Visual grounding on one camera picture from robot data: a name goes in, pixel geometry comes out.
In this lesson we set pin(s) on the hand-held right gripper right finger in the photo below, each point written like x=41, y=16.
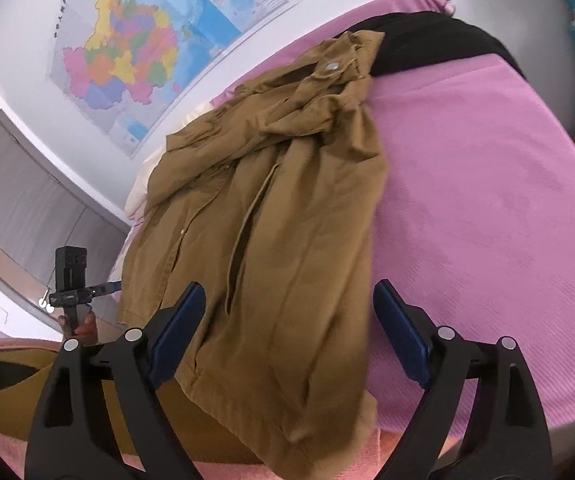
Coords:
x=402, y=340

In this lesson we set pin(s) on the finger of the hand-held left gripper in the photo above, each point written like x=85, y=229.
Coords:
x=105, y=289

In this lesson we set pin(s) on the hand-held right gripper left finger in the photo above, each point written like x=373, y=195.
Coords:
x=175, y=340

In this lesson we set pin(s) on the cream garment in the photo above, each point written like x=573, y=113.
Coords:
x=137, y=195

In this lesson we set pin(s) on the brown jacket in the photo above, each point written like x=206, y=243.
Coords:
x=292, y=260

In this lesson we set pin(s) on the person's left hand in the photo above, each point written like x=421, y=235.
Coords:
x=88, y=332

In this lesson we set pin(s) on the grey wardrobe door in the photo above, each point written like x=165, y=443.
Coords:
x=27, y=200

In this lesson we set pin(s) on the pink daisy print bed sheet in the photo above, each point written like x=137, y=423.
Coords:
x=467, y=210

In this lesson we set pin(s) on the black garment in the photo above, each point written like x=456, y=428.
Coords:
x=427, y=40

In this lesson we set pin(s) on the colourful wall map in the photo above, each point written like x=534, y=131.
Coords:
x=132, y=50

